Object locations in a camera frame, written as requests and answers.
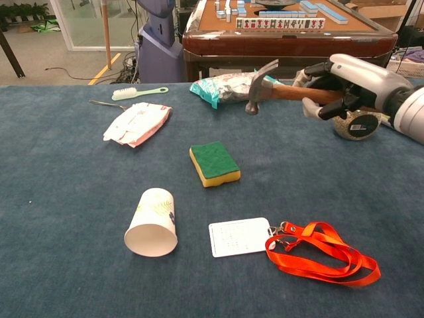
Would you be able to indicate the light green brush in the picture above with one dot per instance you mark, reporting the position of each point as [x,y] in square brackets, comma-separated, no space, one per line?
[124,93]

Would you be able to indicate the black tripod stand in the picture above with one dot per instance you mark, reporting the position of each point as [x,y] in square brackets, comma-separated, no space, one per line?
[407,15]

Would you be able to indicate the blue-backed mahjong tile row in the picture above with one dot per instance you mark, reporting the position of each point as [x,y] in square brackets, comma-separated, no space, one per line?
[281,14]

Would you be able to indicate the face-up mahjong tile row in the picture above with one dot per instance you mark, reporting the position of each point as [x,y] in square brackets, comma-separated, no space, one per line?
[280,23]

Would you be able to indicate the green potted plants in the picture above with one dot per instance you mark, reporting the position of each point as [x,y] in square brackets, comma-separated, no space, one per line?
[23,11]

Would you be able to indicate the wooden pole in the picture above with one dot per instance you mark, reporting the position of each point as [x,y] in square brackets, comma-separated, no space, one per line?
[106,33]

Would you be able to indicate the green yellow sponge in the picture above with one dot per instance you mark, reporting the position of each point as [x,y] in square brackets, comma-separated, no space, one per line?
[213,160]

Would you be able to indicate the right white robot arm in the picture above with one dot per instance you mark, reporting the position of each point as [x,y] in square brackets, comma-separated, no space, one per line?
[410,112]

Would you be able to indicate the brown mahjong table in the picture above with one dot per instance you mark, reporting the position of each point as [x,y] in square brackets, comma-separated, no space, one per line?
[265,46]

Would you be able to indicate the white paper cup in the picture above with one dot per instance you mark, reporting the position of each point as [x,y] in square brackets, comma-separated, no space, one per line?
[154,212]

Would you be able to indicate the teal snack package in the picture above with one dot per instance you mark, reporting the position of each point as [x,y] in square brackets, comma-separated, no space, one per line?
[228,87]

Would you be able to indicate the white plastic basket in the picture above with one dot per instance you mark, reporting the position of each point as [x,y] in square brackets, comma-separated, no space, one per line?
[405,68]

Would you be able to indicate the thin metal knife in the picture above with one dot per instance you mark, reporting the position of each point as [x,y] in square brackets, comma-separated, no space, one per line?
[106,104]

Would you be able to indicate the black table leg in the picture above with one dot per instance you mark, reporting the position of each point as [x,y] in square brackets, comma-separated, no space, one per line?
[11,56]

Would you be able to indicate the white badge card holder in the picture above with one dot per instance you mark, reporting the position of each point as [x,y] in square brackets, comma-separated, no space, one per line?
[238,236]

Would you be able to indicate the blue table cloth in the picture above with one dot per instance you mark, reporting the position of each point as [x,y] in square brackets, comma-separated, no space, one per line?
[66,165]

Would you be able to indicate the glass jar black lid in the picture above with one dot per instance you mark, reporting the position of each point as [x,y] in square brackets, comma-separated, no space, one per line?
[359,127]

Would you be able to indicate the white wet wipes pack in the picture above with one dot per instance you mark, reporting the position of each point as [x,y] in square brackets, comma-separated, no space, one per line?
[139,124]

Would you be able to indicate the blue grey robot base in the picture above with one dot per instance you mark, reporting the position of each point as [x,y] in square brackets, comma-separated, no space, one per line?
[159,49]

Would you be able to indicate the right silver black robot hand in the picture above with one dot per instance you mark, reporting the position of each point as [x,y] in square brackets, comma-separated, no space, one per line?
[367,79]

